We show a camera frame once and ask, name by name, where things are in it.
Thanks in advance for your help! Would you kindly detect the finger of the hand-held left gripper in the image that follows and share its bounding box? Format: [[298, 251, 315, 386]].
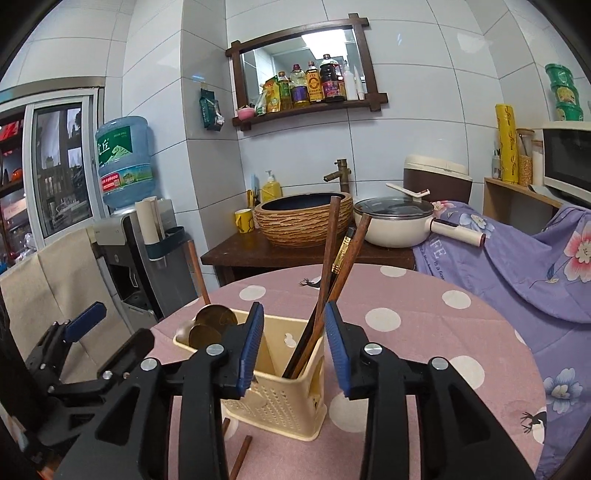
[[95, 329, 156, 385], [46, 302, 108, 344]]

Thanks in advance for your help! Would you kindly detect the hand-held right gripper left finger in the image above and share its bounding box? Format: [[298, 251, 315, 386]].
[[55, 302, 266, 480]]

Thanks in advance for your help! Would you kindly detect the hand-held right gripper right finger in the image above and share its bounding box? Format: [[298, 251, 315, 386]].
[[323, 301, 529, 480]]

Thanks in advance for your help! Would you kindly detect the brass spoon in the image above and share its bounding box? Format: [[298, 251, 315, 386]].
[[194, 304, 238, 330], [188, 324, 223, 349]]

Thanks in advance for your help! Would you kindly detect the beige plastic utensil holder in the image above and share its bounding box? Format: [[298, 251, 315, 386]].
[[173, 308, 328, 442]]

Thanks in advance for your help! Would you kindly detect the wooden handled spoon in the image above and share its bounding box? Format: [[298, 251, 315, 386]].
[[184, 240, 212, 306]]

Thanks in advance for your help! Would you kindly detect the black chopstick with gold band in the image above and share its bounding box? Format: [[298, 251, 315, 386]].
[[281, 226, 357, 379]]

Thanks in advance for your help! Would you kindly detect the beige cloth cover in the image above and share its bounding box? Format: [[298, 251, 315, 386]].
[[0, 228, 134, 344]]

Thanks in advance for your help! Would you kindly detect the grey water dispenser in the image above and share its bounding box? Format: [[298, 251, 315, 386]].
[[90, 198, 199, 319]]

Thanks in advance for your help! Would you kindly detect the pink polka dot tablecloth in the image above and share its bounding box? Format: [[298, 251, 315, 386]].
[[139, 265, 548, 480]]

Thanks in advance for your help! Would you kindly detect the dark wooden vanity counter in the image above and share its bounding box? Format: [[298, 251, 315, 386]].
[[201, 231, 416, 287]]

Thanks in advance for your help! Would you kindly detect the dark blue cup holder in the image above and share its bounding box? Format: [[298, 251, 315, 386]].
[[148, 226, 188, 266]]

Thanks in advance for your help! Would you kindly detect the woven pattern basin sink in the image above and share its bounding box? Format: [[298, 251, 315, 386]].
[[254, 193, 354, 247]]

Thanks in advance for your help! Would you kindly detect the cream electric pot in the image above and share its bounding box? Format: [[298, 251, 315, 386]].
[[353, 198, 486, 248]]

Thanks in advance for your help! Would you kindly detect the sliding glass window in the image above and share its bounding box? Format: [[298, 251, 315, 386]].
[[0, 85, 105, 252]]

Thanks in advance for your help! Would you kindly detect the glass pot lid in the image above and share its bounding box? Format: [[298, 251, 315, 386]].
[[354, 198, 435, 220]]

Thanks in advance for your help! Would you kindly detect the yellow soap pump bottle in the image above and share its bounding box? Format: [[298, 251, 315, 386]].
[[262, 170, 283, 203]]

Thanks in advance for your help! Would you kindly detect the blue water jug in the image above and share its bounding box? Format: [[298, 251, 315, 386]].
[[95, 115, 155, 210]]

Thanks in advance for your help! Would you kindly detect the bronze bamboo style faucet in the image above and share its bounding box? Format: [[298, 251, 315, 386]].
[[323, 159, 352, 195]]

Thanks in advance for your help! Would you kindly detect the purple floral blanket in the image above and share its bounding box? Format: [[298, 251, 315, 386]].
[[412, 199, 591, 480]]

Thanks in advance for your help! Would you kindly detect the brown and cream rice cooker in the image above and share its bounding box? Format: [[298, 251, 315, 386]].
[[403, 154, 474, 204]]

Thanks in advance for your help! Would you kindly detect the light wooden shelf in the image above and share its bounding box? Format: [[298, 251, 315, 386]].
[[484, 176, 566, 222]]

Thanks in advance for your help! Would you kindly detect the hanging green bag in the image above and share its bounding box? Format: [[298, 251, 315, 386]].
[[199, 88, 225, 132]]

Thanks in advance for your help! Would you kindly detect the yellow green seasoning pouch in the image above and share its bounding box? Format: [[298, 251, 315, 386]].
[[264, 78, 281, 114]]

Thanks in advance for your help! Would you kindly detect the green label oil bottle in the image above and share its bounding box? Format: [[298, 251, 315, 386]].
[[276, 71, 293, 110]]

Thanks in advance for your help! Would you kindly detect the purple label oil bottle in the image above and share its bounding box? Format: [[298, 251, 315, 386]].
[[289, 64, 310, 108]]

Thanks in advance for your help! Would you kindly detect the glass jar of grains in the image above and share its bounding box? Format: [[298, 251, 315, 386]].
[[516, 128, 535, 186]]

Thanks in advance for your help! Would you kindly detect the yellow label sauce bottle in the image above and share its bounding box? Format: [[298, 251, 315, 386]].
[[305, 61, 324, 103]]

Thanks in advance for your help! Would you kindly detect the yellow patterned roll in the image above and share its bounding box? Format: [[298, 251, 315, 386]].
[[495, 104, 520, 184]]

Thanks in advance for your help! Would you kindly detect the dark soy sauce bottle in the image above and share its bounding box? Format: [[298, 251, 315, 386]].
[[320, 54, 347, 102]]

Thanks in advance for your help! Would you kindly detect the wooden framed mirror shelf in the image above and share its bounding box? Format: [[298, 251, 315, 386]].
[[225, 14, 389, 131]]

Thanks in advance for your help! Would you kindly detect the white microwave oven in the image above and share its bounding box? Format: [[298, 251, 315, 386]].
[[540, 121, 591, 208]]

